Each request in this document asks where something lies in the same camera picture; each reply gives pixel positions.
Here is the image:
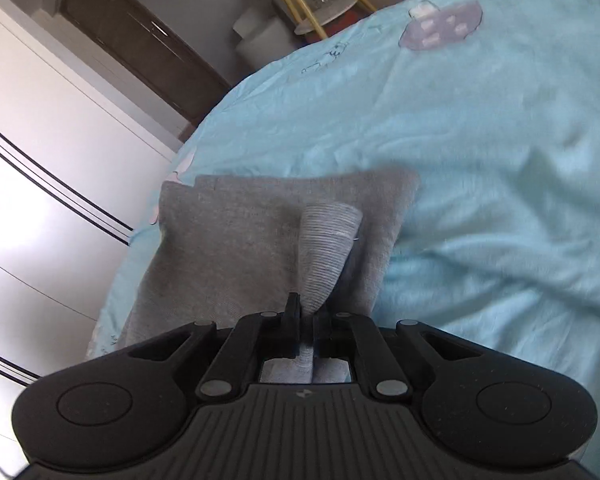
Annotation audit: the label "white wardrobe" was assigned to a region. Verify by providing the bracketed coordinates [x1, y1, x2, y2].
[0, 0, 184, 391]

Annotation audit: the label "grey trash bin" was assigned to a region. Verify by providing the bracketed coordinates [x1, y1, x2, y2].
[233, 6, 301, 70]

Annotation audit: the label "light blue bed sheet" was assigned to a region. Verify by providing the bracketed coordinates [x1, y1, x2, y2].
[87, 0, 600, 478]

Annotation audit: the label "grey sweatpants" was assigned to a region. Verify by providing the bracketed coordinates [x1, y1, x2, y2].
[120, 167, 418, 384]

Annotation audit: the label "dark brown door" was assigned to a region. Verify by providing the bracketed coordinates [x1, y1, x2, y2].
[60, 0, 230, 126]

